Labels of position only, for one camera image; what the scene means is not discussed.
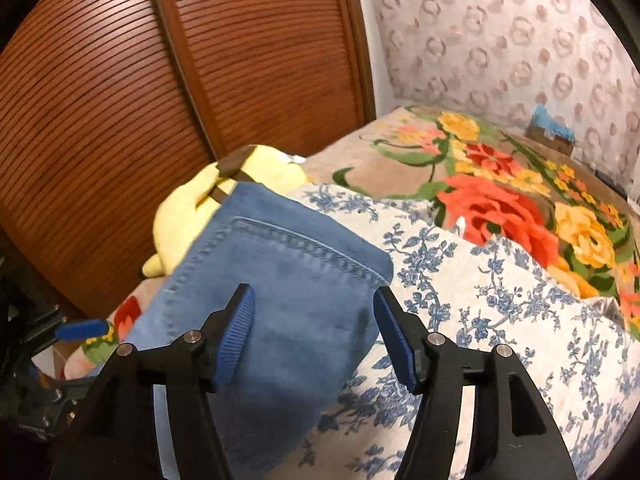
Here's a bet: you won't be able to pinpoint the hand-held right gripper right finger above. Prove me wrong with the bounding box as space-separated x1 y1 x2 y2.
372 285 578 480

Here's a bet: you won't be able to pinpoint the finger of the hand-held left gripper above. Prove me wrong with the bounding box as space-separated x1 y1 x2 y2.
56 319 110 343

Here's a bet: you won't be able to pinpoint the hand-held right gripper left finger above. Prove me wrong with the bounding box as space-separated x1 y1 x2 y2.
50 282 257 480

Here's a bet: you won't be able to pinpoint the blue denim pants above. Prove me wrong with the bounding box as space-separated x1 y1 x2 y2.
117 180 396 476

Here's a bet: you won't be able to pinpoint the blue floral bed sheet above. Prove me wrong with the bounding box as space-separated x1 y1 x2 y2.
290 182 640 480

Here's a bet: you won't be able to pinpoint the yellow plush toy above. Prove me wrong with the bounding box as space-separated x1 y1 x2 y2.
140 144 313 278

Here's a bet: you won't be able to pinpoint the colourful flower blanket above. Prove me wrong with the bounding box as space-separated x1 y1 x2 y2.
62 105 640 381

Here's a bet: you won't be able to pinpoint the brown louvered wooden door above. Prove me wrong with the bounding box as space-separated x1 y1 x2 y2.
0 0 378 321

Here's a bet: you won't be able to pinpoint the cardboard box with blue cloth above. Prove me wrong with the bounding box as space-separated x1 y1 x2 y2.
525 104 576 157

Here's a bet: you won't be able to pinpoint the ring-patterned lace curtain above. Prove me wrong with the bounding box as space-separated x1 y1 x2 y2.
360 0 640 196

